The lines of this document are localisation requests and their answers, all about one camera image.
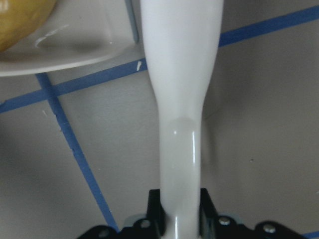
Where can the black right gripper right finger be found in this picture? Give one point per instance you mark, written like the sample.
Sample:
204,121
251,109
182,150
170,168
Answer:
213,225

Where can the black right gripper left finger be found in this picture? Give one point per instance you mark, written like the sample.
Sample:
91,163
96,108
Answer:
152,226

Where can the beige hand brush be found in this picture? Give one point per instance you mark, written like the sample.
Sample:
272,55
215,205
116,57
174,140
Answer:
181,39

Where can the beige plastic dustpan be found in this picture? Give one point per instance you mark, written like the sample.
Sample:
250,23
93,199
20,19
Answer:
77,33

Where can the orange potato toy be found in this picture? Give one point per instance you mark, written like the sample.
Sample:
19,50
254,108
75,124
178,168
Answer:
20,18

